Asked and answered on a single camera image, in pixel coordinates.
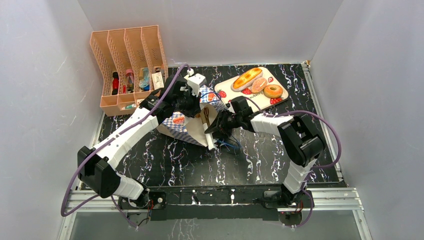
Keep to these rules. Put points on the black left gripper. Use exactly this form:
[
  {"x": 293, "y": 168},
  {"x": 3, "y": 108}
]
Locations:
[{"x": 196, "y": 109}]

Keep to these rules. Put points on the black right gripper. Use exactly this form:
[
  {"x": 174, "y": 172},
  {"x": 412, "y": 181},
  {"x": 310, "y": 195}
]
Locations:
[{"x": 224, "y": 122}]

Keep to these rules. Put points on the metal tongs white handles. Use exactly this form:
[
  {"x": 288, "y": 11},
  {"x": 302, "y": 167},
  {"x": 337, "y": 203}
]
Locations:
[{"x": 205, "y": 118}]

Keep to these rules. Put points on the checkered brown paper bag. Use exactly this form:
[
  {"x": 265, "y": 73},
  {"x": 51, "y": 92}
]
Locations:
[{"x": 190, "y": 129}]

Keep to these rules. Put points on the long glazed fake bread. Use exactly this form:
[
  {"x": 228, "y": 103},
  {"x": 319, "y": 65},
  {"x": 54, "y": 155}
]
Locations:
[{"x": 246, "y": 79}]

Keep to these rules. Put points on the pink frosted fake donut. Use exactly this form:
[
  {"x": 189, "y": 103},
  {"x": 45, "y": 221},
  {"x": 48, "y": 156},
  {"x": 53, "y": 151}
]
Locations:
[{"x": 258, "y": 85}]

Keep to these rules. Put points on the brown fake donut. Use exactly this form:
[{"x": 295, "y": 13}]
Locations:
[{"x": 273, "y": 91}]

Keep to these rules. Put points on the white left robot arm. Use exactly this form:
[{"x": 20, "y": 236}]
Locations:
[{"x": 97, "y": 166}]

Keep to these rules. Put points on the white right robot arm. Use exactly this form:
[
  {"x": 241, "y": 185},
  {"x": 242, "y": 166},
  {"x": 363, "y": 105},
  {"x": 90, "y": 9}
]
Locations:
[{"x": 301, "y": 139}]

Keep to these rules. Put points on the white card in rack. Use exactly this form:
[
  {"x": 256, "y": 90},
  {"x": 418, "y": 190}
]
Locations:
[{"x": 157, "y": 80}]

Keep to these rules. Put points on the blue item in rack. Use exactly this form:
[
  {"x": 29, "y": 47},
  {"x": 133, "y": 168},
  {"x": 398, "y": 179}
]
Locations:
[{"x": 144, "y": 79}]

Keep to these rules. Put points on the strawberry print tray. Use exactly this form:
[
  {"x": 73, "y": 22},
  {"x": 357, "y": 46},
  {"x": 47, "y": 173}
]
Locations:
[{"x": 263, "y": 102}]

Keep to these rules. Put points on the small tube in rack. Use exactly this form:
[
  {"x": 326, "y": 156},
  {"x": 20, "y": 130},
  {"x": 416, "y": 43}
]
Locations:
[{"x": 131, "y": 106}]

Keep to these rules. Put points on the pink capped bottle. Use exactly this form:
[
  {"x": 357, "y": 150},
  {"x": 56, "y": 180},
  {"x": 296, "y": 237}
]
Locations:
[{"x": 129, "y": 74}]

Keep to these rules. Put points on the pink file organizer rack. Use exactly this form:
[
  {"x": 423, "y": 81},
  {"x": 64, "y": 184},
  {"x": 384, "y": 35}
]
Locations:
[{"x": 127, "y": 48}]

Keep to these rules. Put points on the black red bottle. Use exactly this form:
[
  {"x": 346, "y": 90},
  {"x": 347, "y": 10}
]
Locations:
[{"x": 115, "y": 83}]

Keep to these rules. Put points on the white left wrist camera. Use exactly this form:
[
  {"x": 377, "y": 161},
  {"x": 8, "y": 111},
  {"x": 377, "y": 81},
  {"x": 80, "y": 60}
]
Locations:
[{"x": 195, "y": 81}]

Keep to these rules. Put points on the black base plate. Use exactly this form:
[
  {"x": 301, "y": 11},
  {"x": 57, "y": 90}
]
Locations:
[{"x": 215, "y": 202}]

